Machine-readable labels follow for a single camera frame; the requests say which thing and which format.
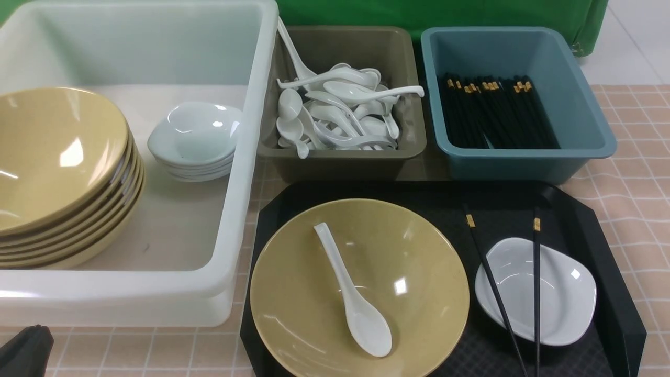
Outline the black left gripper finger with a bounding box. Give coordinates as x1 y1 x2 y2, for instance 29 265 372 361
1 325 54 376

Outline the yellow noodle bowl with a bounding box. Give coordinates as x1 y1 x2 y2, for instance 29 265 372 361
250 198 470 376

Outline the white soup spoon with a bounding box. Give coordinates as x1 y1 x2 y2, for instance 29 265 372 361
314 223 393 358

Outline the black chopstick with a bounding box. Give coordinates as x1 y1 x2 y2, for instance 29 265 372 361
461 203 529 377
533 207 541 376

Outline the white sauce dish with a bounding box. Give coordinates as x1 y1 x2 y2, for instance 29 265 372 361
487 238 597 347

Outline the stack of yellow bowls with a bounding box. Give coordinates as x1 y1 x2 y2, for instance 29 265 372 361
1 87 147 270

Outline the large white plastic tub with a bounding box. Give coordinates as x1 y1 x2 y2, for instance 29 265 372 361
2 1 278 327

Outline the stack of white dishes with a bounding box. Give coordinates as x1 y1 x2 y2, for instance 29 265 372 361
148 101 243 182

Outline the pile of white spoons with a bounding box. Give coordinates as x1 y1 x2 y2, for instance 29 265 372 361
275 20 425 159

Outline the olive spoon bin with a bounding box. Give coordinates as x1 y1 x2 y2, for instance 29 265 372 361
258 26 427 184

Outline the bundle of black chopsticks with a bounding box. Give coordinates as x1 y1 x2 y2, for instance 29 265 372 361
438 73 561 150

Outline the black serving tray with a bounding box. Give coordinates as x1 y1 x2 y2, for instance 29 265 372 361
241 181 647 376

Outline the blue chopstick bin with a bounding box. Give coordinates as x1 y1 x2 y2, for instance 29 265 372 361
421 26 617 185

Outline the green cloth backdrop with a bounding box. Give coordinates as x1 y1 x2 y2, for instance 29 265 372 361
277 1 608 57

